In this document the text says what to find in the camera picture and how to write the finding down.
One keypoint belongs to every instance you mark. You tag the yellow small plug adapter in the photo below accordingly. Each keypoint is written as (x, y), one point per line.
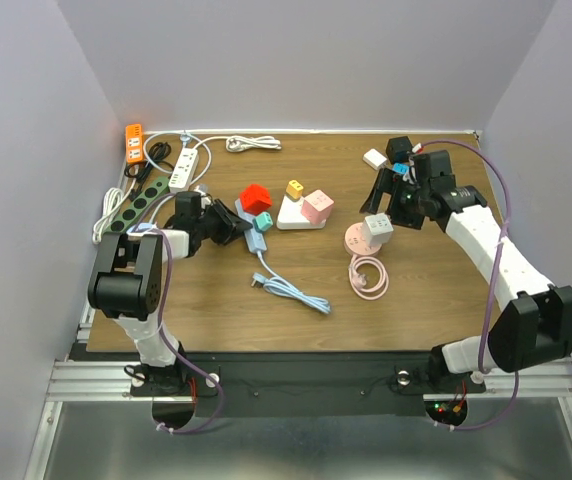
(294, 190)

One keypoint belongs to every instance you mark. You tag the light blue power strip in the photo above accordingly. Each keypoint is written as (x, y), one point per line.
(254, 238)

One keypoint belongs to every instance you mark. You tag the blue plug adapter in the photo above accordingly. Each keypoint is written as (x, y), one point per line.
(402, 170)

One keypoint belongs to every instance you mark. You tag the pink cube socket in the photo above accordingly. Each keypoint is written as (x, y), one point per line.
(317, 206)

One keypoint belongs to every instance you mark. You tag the white flat charger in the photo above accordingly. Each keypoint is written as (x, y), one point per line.
(375, 159)

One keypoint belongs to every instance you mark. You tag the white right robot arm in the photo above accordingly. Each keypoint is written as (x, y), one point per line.
(535, 322)

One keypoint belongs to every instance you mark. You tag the black cube adapter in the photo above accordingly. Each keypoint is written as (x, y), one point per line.
(399, 149)

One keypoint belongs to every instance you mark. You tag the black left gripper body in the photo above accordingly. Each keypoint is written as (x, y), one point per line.
(201, 224)

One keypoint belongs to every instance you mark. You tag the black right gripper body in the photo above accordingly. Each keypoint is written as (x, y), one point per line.
(408, 206)

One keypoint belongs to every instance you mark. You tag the dark green power strip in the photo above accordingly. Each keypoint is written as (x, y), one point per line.
(128, 217)

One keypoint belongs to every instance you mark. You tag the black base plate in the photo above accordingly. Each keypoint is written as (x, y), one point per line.
(292, 384)

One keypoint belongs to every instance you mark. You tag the round pink socket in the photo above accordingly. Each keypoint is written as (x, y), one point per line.
(355, 243)

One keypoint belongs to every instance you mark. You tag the orange power strip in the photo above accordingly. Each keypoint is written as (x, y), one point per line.
(134, 143)

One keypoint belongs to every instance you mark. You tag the white long power strip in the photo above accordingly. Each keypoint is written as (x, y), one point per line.
(184, 169)

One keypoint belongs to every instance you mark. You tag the red cube socket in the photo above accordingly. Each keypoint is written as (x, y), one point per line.
(255, 199)

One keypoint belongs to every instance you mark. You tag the teal small plug adapter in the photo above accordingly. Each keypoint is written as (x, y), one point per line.
(263, 222)

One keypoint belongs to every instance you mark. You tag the white cube socket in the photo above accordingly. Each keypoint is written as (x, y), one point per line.
(377, 229)

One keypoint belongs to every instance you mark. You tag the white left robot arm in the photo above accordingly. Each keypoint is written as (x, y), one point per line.
(128, 286)

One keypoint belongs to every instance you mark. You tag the white triangular power strip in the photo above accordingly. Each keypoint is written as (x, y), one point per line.
(290, 216)

